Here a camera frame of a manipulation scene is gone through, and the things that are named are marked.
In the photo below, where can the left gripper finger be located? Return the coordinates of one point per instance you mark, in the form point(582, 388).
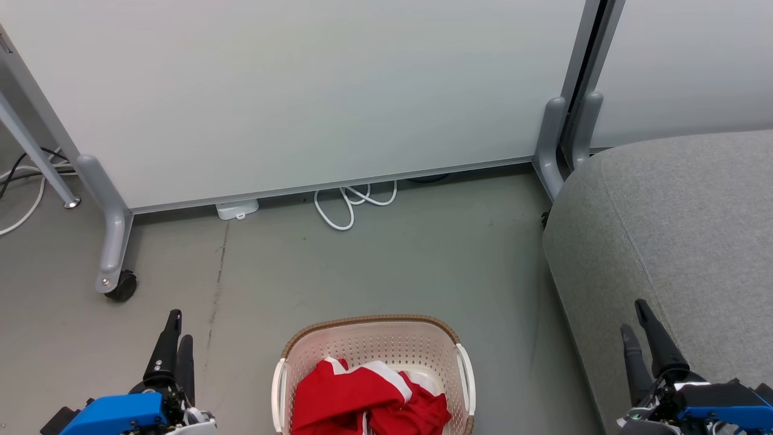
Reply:
point(164, 356)
point(186, 368)

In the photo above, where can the wide white partition panel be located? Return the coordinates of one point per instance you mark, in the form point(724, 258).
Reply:
point(302, 90)

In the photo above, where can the red and white garment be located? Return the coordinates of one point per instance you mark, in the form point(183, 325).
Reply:
point(338, 396)

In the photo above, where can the black caster wheel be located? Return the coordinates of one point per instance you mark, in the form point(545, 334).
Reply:
point(124, 287)

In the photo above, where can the left gripper blue body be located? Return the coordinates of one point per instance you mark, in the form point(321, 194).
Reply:
point(121, 414)

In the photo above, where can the red cloth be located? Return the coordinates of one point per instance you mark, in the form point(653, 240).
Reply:
point(423, 414)

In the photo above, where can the grey partition foot with caster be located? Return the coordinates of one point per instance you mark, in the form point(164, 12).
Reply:
point(112, 235)

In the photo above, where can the grey metal table frame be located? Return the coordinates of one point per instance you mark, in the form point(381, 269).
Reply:
point(36, 154)

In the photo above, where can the small white adapter box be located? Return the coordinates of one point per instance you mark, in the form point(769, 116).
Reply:
point(237, 209)

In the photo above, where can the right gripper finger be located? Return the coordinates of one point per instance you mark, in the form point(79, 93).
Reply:
point(635, 368)
point(661, 350)

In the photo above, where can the white plastic laundry basket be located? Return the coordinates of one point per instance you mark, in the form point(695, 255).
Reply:
point(374, 344)

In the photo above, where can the narrow white partition panel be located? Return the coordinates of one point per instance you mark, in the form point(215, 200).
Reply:
point(694, 66)

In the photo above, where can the grey fabric sofa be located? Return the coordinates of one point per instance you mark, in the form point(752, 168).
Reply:
point(682, 241)

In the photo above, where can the right gripper blue body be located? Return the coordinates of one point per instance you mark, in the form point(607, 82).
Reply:
point(718, 408)

